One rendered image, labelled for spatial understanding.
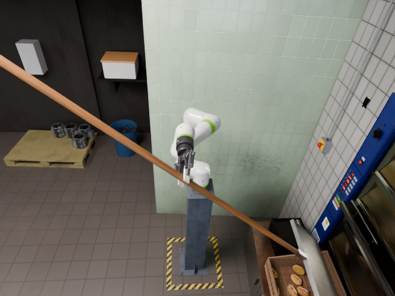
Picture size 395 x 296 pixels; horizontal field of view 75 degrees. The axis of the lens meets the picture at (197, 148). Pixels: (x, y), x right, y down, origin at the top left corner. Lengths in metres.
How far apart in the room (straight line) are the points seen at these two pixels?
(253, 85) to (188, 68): 0.57
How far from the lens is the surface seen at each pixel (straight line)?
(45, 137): 4.90
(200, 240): 2.59
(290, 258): 2.50
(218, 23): 2.13
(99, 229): 3.48
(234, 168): 2.87
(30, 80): 1.02
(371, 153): 2.01
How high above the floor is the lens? 2.78
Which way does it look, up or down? 39 degrees down
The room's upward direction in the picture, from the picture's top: 4 degrees clockwise
